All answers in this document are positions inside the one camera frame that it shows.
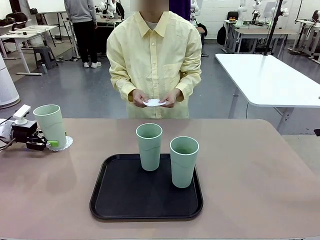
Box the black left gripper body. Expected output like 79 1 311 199
11 121 39 144

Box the pale green plastic cup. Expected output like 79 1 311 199
32 104 68 149
169 136 200 189
135 123 164 172

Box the white paper doily coaster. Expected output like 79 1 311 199
141 98 168 108
47 135 74 152

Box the person's right forearm yellow sleeve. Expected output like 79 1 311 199
109 72 139 103

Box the person's left forearm yellow sleeve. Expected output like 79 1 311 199
173 72 203 103

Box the person's right hand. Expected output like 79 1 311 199
132 88 151 109

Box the person's left hand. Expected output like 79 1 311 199
159 89 180 109

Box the white cylindrical air purifier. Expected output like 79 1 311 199
0 53 22 110

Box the grey plastic stool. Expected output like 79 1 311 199
33 46 59 71

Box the white desk with clutter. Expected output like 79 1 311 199
0 24 60 77

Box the black plastic tray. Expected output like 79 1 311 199
89 153 204 221

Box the black bag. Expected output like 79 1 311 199
0 12 29 27

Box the person in grey hoodie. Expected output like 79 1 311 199
63 0 103 69

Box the person in yellow shirt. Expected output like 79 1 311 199
106 0 203 120

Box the person in purple clothes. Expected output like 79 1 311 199
168 0 193 22

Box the black backpack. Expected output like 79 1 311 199
216 24 227 47

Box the white rounded table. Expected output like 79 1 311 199
214 53 320 136

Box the grey metal desk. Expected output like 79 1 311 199
223 18 289 55

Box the black tripod pole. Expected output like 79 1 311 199
261 0 285 57

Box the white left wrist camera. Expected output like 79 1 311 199
12 104 32 126

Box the thin black cable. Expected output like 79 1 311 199
0 139 16 152

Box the white desk frame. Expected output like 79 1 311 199
287 17 320 61

